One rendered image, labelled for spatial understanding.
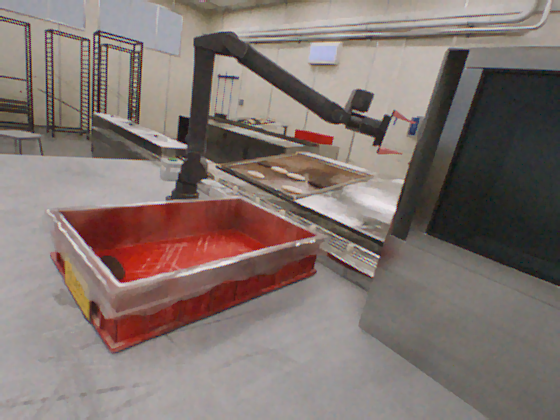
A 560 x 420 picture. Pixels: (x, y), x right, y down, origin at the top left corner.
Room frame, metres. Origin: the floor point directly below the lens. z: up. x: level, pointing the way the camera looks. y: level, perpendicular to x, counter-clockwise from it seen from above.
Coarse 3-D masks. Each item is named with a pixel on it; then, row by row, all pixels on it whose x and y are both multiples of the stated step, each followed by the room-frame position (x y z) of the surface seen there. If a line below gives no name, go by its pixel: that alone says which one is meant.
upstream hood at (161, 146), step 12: (96, 120) 2.33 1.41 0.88; (108, 120) 2.11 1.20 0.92; (120, 120) 2.25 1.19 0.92; (120, 132) 1.94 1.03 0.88; (132, 132) 1.79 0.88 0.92; (144, 132) 1.87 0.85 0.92; (156, 132) 1.96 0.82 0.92; (144, 144) 1.66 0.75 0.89; (156, 144) 1.55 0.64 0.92; (168, 144) 1.60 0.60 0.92; (180, 144) 1.68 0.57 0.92; (168, 156) 1.53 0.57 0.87; (180, 156) 1.74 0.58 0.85
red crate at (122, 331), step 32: (128, 256) 0.60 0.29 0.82; (160, 256) 0.63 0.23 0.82; (192, 256) 0.66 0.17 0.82; (224, 256) 0.69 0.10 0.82; (224, 288) 0.49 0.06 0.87; (256, 288) 0.54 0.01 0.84; (96, 320) 0.39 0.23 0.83; (128, 320) 0.36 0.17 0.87; (160, 320) 0.40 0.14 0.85; (192, 320) 0.43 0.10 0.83
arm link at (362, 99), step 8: (352, 96) 1.09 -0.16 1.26; (360, 96) 1.08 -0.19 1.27; (368, 96) 1.08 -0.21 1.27; (352, 104) 1.08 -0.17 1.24; (360, 104) 1.08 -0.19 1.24; (368, 104) 1.08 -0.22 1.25; (336, 112) 1.05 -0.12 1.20; (344, 112) 1.06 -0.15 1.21; (336, 120) 1.05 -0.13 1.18; (344, 120) 1.06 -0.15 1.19
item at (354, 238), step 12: (216, 168) 1.73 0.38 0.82; (228, 180) 1.51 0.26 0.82; (240, 180) 1.56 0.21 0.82; (252, 192) 1.37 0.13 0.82; (264, 192) 1.41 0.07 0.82; (276, 204) 1.25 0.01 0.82; (288, 204) 1.29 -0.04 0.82; (300, 216) 1.14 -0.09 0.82; (312, 216) 1.18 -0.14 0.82; (324, 228) 1.06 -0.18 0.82; (336, 228) 1.09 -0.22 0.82; (360, 240) 1.01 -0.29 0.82; (372, 252) 0.92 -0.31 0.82; (372, 264) 0.83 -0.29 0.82
